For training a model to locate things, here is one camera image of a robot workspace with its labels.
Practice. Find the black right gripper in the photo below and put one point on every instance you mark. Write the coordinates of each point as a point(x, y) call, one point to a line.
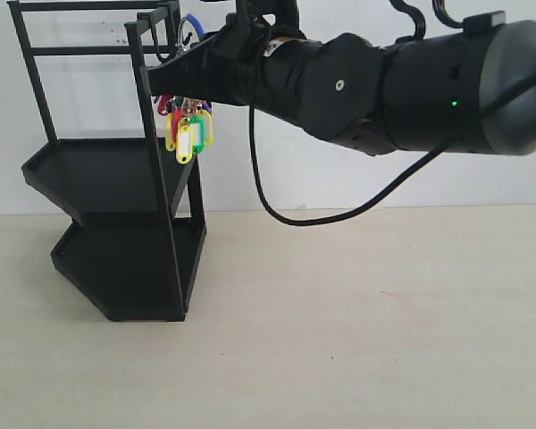
point(248, 61)

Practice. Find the bunch of colourful key tags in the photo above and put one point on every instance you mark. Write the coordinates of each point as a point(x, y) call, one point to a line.
point(188, 121)

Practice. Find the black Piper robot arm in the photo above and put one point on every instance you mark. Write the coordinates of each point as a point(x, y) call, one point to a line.
point(410, 96)

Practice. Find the black metal two-tier rack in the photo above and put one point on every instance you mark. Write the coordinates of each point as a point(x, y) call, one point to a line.
point(137, 216)

